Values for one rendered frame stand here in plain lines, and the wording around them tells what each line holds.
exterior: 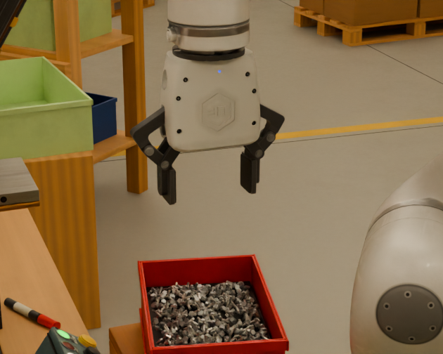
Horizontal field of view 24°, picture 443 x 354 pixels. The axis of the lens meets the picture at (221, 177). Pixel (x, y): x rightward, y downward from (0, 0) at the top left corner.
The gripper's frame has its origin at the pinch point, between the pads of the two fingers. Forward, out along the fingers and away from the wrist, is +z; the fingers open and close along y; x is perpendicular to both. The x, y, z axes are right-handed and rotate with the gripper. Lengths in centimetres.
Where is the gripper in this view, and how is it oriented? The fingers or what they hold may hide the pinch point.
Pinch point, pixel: (209, 187)
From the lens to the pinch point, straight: 111.1
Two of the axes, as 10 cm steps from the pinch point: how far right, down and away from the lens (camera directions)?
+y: 9.4, -1.2, 3.2
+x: -3.4, -3.3, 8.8
